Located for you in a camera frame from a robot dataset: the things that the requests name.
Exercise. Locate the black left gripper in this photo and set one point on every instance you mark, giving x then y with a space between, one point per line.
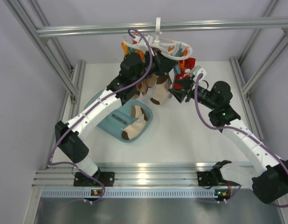
163 64

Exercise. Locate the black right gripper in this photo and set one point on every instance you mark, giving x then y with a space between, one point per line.
180 94

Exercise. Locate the white round clip hanger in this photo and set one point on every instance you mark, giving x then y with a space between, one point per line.
167 47

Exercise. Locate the orange clothes peg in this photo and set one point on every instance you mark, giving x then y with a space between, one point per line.
181 65

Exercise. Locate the cream brown sock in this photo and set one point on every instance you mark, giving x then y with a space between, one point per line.
160 93

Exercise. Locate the red sock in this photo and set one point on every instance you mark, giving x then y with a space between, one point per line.
189 64

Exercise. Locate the argyle beige orange sock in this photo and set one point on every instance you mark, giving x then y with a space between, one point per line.
144 86

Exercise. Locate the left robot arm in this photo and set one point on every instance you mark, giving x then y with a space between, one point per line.
70 135

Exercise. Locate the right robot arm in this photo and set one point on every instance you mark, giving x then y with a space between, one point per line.
268 177

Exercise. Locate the teal clothes peg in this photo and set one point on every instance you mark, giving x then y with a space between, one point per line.
180 51

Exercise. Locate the teal plastic basin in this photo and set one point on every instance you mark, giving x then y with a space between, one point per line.
120 118

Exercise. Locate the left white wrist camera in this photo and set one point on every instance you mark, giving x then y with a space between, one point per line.
140 42

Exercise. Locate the perforated cable tray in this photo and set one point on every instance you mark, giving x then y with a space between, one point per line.
130 193

